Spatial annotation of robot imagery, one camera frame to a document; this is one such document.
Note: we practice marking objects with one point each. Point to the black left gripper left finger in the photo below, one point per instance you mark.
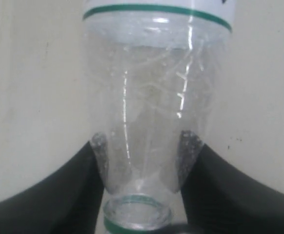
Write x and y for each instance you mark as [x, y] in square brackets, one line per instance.
[66, 202]

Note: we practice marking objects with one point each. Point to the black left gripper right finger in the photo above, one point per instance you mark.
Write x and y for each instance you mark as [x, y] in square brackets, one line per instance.
[220, 199]

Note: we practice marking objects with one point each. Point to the clear plastic water bottle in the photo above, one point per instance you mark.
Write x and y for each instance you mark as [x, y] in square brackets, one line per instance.
[153, 68]

